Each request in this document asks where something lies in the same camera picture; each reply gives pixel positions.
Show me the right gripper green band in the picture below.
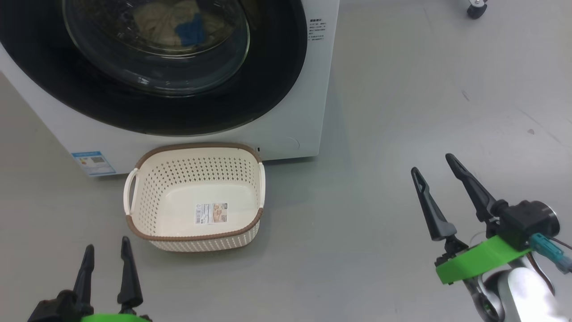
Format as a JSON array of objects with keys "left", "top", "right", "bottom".
[{"left": 411, "top": 153, "right": 532, "bottom": 285}]

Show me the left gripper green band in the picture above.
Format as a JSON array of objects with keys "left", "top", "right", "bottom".
[{"left": 71, "top": 236, "right": 152, "bottom": 322}]

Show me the glass washing machine door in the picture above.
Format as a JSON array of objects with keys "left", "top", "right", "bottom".
[{"left": 0, "top": 0, "right": 309, "bottom": 136}]

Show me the cream garment with blue cuff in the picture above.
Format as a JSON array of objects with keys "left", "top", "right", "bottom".
[{"left": 172, "top": 0, "right": 224, "bottom": 49}]

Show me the white front-load washing machine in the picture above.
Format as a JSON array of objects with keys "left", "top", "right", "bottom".
[{"left": 0, "top": 0, "right": 340, "bottom": 177}]

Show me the blue energy label sticker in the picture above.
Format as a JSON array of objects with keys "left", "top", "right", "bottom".
[{"left": 71, "top": 151, "right": 117, "bottom": 176}]

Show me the basket product label sticker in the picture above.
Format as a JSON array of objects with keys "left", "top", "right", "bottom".
[{"left": 194, "top": 203, "right": 228, "bottom": 225}]

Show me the cream perforated laundry basket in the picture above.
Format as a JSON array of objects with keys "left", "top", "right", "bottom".
[{"left": 123, "top": 142, "right": 266, "bottom": 252}]

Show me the grey metal stand with caster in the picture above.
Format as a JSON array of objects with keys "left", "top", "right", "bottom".
[{"left": 467, "top": 0, "right": 488, "bottom": 19}]

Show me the small printed text label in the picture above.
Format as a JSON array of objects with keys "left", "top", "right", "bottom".
[{"left": 308, "top": 18, "right": 327, "bottom": 42}]

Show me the black cable with teal connector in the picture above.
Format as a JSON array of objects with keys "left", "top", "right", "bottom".
[{"left": 530, "top": 233, "right": 572, "bottom": 275}]

